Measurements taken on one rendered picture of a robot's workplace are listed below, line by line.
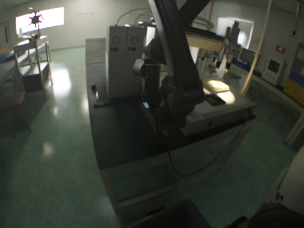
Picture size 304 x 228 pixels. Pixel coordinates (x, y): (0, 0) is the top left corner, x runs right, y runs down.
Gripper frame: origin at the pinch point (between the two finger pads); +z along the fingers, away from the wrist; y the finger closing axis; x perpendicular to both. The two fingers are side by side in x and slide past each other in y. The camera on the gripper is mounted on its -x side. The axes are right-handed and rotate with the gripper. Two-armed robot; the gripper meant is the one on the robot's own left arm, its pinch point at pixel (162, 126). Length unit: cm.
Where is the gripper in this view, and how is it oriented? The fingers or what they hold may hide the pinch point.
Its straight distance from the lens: 56.4
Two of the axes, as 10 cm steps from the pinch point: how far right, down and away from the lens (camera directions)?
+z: -2.7, 4.1, 8.7
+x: 2.5, 9.0, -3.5
